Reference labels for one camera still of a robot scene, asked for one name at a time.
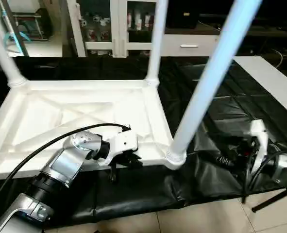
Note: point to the black work mat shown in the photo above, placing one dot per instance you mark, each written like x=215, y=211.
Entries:
x=133, y=199

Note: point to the white drawer unit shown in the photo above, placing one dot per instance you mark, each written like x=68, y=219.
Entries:
x=187, y=46

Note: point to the white glass door cabinet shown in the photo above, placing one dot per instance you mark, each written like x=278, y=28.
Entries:
x=116, y=26

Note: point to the white plastic table top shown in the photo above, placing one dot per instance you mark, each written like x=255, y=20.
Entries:
x=85, y=104

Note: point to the light blue stand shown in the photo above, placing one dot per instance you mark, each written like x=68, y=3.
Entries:
x=12, y=36

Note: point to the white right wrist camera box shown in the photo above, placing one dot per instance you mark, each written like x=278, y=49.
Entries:
x=258, y=130

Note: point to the white flat board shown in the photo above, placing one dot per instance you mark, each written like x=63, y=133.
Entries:
x=274, y=80

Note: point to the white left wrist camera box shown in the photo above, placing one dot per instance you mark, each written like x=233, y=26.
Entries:
x=124, y=141

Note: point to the black tripod leg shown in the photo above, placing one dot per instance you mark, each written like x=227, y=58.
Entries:
x=269, y=200

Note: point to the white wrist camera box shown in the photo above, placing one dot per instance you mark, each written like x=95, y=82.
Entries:
x=258, y=130
x=124, y=141

